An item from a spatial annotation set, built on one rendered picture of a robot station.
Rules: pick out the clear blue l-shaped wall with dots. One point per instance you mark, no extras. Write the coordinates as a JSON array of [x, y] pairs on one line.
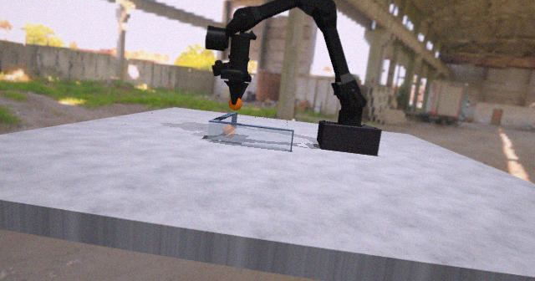
[[217, 120]]

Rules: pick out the orange ball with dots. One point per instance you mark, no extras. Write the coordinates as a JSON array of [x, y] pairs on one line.
[[237, 106]]

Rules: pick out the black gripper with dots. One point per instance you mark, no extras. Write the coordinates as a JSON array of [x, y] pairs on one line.
[[237, 75]]

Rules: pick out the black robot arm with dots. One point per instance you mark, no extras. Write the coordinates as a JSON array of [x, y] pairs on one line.
[[324, 13]]

